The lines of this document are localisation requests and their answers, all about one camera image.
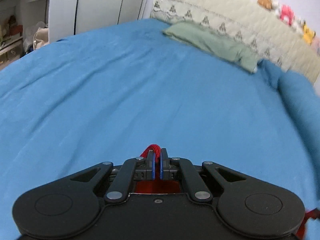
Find white cat plush toy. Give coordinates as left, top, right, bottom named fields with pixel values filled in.
left=291, top=18, right=303, bottom=35

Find light pink plush toy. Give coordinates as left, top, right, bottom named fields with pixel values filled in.
left=311, top=36, right=320, bottom=56

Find cream quilted headboard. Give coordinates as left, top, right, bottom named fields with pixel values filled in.
left=150, top=0, right=319, bottom=83

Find white shelf unit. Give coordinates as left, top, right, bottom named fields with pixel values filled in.
left=1, top=0, right=78, bottom=68

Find folded blue duvet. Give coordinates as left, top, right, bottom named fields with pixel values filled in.
left=258, top=59, right=319, bottom=172

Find brown plush toy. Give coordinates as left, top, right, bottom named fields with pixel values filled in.
left=257, top=0, right=272, bottom=10

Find white wardrobe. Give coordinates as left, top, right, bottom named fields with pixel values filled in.
left=48, top=0, right=146, bottom=43

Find green pillow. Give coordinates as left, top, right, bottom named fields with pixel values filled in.
left=163, top=21, right=259, bottom=73

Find blue bed sheet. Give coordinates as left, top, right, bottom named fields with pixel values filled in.
left=1, top=19, right=319, bottom=239

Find yellow plush toy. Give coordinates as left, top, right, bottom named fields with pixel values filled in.
left=302, top=21, right=316, bottom=45

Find red sweater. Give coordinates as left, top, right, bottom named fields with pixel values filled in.
left=135, top=144, right=319, bottom=239

